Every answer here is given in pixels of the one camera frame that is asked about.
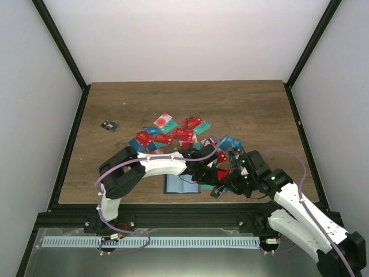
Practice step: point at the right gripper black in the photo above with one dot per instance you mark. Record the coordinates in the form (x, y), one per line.
(233, 184)

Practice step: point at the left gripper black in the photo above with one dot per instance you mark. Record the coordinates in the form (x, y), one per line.
(210, 180)

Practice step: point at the blue leather card holder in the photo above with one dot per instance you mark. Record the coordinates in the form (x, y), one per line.
(180, 184)

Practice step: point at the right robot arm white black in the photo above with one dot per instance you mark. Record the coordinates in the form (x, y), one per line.
(335, 251)

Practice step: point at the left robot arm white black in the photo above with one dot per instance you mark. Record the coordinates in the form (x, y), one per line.
(122, 172)

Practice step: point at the red gold card lower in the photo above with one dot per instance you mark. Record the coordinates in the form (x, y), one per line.
(222, 173)

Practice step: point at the black VIP card right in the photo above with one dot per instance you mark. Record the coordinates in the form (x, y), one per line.
(236, 156)

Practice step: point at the blue card right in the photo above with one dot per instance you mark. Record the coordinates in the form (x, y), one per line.
(229, 142)

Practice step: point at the blue card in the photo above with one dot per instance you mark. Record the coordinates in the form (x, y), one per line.
(229, 142)
(136, 145)

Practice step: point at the red card centre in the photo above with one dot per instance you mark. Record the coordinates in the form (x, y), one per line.
(182, 134)

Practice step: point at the teal card top right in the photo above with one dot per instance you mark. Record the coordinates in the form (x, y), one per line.
(202, 128)

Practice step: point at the red card top right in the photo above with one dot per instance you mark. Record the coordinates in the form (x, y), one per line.
(192, 122)

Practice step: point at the white card red circle top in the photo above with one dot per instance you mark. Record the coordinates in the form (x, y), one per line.
(162, 120)

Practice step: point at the red card left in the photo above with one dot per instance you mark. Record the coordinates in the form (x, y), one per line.
(144, 138)

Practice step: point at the blue card left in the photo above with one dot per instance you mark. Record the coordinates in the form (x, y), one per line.
(136, 145)

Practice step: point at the black card far left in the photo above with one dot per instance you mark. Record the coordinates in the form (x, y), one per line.
(109, 125)

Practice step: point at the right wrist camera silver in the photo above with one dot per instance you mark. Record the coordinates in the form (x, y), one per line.
(243, 171)

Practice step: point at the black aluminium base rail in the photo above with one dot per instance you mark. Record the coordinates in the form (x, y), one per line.
(245, 216)

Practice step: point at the light blue slotted cable duct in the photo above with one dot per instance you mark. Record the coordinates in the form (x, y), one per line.
(153, 242)

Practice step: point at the right black frame post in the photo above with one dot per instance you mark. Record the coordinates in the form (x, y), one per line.
(318, 32)

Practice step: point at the black frame post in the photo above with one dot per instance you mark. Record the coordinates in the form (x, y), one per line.
(318, 32)
(59, 41)

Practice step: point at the left black frame post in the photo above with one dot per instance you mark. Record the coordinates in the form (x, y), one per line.
(59, 41)

